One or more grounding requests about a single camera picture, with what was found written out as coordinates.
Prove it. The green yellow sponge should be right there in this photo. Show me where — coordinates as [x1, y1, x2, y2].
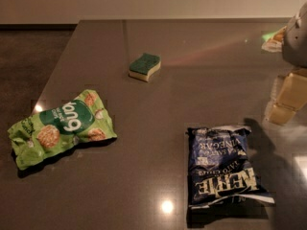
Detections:
[129, 53, 161, 82]

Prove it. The green snack bag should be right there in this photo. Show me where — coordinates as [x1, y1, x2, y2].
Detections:
[8, 89, 117, 171]

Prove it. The blue chip bag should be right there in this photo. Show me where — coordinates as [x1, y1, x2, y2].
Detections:
[187, 126, 274, 209]

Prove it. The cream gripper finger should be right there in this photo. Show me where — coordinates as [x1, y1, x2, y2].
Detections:
[262, 26, 287, 53]
[265, 68, 307, 126]

